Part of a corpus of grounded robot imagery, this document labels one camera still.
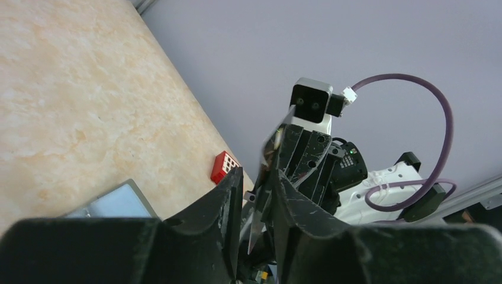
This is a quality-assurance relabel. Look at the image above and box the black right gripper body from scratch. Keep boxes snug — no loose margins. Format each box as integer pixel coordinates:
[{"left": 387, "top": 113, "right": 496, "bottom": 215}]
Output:
[{"left": 305, "top": 137, "right": 368, "bottom": 215}]

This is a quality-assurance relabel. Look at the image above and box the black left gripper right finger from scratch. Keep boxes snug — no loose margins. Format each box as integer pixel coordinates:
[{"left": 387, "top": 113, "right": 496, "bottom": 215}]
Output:
[{"left": 271, "top": 172, "right": 501, "bottom": 283}]

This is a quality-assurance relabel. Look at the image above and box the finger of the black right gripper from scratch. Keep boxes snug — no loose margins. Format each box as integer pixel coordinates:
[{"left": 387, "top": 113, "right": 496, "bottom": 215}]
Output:
[{"left": 275, "top": 124, "right": 332, "bottom": 188}]

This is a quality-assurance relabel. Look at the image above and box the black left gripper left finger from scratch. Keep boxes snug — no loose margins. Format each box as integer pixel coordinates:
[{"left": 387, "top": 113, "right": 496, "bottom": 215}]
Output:
[{"left": 1, "top": 167, "right": 243, "bottom": 283}]

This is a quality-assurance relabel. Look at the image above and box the grey card holder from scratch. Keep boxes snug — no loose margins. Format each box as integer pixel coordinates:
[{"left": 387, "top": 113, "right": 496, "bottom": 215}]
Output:
[{"left": 62, "top": 179, "right": 158, "bottom": 218}]

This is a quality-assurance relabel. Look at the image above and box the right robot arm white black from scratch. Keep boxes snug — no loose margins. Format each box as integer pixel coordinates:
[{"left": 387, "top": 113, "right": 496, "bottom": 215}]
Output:
[{"left": 267, "top": 131, "right": 456, "bottom": 225}]

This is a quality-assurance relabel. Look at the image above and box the red plastic basket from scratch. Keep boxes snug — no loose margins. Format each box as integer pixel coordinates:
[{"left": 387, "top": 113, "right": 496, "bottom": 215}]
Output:
[{"left": 210, "top": 151, "right": 240, "bottom": 185}]

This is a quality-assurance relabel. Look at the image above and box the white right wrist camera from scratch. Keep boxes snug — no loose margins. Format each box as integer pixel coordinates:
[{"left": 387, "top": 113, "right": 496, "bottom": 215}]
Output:
[{"left": 285, "top": 78, "right": 358, "bottom": 135}]

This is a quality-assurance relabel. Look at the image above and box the aluminium frame rail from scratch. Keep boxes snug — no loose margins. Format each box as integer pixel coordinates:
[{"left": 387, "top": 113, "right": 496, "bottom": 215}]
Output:
[{"left": 423, "top": 174, "right": 501, "bottom": 224}]

